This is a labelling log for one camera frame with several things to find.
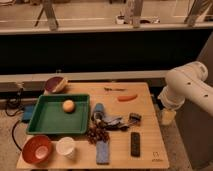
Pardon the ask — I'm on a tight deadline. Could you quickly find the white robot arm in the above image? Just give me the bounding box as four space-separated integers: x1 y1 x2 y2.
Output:
158 61 213 125

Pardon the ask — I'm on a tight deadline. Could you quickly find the metal cup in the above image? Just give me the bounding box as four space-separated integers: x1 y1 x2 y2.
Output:
91 103 105 123

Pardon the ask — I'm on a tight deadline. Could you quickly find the white cup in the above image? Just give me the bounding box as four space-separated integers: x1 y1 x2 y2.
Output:
56 137 76 159

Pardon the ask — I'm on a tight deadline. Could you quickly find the black binder clip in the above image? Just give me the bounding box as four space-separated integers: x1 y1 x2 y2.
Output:
129 113 142 125

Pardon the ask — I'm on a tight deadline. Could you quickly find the black remote control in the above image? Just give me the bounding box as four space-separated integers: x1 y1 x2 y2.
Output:
131 132 140 157

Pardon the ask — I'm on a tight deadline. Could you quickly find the blue grey cloth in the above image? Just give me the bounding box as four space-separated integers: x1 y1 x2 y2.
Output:
103 116 129 131

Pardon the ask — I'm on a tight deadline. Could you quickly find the small knife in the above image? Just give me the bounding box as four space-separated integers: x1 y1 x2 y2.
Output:
104 87 126 91

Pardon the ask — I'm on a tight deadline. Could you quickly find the blue sponge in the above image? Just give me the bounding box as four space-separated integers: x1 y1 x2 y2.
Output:
96 141 109 164

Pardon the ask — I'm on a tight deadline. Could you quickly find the dark grape bunch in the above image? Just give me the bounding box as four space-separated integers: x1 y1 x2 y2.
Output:
86 125 109 144

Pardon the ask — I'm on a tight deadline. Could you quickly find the yellow round fruit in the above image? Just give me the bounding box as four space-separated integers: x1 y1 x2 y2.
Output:
62 100 75 113

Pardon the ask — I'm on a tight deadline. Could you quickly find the green plastic tray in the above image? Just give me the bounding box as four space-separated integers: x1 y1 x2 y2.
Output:
27 94 90 135

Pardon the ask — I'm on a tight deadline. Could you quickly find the maroon bowl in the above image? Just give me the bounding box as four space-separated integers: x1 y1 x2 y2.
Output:
44 76 68 93

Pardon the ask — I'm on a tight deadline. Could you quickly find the red bowl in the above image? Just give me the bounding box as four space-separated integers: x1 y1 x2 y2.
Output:
22 135 53 164

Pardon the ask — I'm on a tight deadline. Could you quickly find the blue power box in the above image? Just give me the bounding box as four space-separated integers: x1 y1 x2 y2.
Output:
22 105 34 123

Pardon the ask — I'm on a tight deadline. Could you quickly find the black cable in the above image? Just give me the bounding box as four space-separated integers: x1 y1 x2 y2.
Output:
4 87 24 118

